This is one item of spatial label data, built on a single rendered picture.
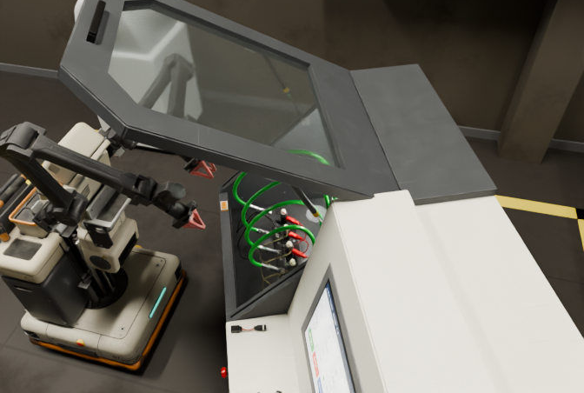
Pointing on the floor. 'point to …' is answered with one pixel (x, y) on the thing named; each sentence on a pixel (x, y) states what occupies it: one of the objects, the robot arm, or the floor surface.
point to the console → (390, 301)
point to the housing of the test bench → (473, 236)
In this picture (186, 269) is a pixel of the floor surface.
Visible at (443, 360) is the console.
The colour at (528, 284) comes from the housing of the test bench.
